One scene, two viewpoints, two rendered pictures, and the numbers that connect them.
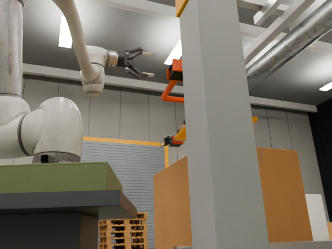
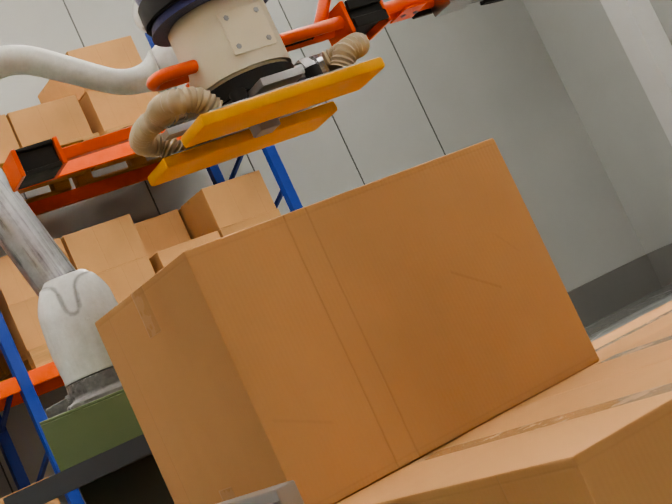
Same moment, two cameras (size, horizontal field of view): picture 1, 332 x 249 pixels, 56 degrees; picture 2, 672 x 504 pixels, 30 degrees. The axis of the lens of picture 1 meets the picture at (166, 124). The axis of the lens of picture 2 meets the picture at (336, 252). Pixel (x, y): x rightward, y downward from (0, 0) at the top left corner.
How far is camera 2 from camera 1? 2.44 m
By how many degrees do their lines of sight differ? 77
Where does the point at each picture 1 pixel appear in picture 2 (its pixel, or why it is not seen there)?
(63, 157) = (73, 392)
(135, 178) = not seen: outside the picture
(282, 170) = (184, 322)
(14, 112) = not seen: hidden behind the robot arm
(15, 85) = (36, 275)
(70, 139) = (66, 360)
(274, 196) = (198, 392)
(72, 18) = (16, 71)
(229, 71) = not seen: outside the picture
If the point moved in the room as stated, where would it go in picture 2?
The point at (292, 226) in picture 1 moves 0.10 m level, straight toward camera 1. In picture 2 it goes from (244, 451) to (181, 480)
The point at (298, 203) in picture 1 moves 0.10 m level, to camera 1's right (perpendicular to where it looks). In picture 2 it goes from (232, 394) to (238, 391)
